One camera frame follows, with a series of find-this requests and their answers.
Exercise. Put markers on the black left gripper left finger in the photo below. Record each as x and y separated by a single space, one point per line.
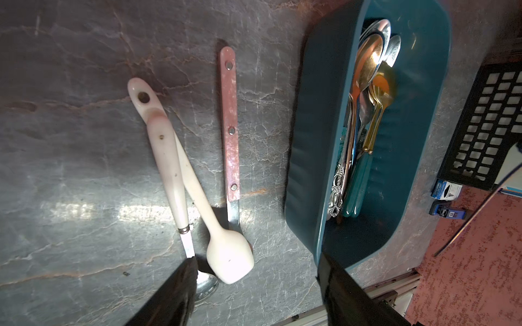
173 303

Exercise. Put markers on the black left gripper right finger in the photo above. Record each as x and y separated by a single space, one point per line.
346 302

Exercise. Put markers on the patterned handle steel spoon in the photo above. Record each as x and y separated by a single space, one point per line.
336 197

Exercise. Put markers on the green handled spoon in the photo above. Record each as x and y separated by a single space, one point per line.
383 91

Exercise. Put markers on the white handled steel spoon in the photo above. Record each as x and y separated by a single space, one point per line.
163 142

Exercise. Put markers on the gold spoon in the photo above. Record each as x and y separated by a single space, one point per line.
368 60

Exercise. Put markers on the white handle steel spoon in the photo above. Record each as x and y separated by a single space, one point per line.
384 27

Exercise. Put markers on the white blue small box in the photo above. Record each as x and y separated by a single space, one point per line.
446 190

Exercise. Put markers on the teal plastic storage box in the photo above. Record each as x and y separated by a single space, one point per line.
324 84

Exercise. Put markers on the blue stapler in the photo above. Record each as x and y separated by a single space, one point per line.
443 209

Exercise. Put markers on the black mesh file rack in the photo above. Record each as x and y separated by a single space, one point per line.
490 124

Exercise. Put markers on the aluminium rail frame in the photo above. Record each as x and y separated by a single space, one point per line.
394 295

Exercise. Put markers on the pink handled spoon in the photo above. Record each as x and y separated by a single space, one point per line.
230 135

